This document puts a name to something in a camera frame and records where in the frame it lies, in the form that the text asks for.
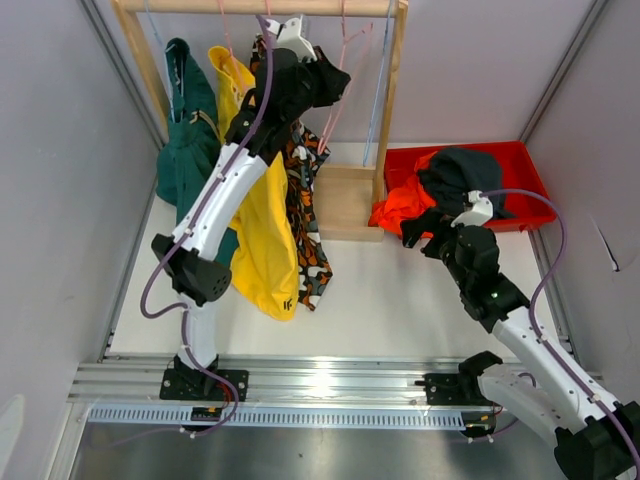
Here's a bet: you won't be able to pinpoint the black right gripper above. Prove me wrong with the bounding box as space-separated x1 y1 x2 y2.
400 207 471 290

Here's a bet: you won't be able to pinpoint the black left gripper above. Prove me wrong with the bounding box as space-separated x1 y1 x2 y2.
283 47 350 124

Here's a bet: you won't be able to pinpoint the dark navy shorts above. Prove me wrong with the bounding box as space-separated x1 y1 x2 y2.
418 147 514 221

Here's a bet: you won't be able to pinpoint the pink wire hanger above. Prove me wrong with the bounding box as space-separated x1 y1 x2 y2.
317 0 375 156

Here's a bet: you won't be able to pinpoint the orange camouflage shorts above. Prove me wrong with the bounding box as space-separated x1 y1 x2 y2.
249 34 334 313

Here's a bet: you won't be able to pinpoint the light blue wire hanger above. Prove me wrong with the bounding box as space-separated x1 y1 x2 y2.
362 0 395 167

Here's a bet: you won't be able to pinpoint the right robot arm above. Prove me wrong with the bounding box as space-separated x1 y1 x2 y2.
401 209 639 479

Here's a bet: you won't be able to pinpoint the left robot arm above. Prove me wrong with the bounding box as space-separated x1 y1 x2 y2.
151 46 351 400

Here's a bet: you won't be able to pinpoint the pink hanger with yellow shorts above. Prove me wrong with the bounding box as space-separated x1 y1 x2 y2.
216 0 250 94

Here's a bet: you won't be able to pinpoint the green shorts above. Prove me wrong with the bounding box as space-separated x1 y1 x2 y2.
155 38 239 266

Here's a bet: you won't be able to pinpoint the yellow shorts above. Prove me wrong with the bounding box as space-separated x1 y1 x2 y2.
208 46 299 321

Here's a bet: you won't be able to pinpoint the blue hanger with green shorts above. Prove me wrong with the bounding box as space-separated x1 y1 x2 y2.
144 0 183 123

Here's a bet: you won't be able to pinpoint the wooden clothes rack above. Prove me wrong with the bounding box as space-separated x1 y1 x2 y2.
111 0 409 242

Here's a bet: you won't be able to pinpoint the red plastic bin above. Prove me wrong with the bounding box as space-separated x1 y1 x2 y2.
384 141 556 233

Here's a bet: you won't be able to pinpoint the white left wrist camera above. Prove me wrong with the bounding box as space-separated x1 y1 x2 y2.
266 14 317 63

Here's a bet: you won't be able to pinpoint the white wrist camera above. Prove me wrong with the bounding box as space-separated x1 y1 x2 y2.
451 190 494 227
266 14 317 63

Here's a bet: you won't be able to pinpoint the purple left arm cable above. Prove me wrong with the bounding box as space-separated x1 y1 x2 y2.
139 14 276 441

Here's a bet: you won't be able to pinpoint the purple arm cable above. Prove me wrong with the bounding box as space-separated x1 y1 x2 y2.
139 14 276 441
479 188 640 476

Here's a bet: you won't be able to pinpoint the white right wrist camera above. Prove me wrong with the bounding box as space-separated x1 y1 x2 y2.
451 190 494 227

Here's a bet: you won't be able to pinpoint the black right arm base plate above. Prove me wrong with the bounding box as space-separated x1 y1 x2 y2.
414 373 483 406

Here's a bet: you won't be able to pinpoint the slotted cable duct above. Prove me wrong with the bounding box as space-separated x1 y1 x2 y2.
88 404 465 431

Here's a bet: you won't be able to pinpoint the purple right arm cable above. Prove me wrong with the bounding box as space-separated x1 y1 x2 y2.
479 188 640 476

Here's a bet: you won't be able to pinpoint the aluminium mounting rail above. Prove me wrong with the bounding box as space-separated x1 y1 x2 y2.
67 355 461 409

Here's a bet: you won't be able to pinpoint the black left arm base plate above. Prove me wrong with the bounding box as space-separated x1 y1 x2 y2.
159 369 249 402

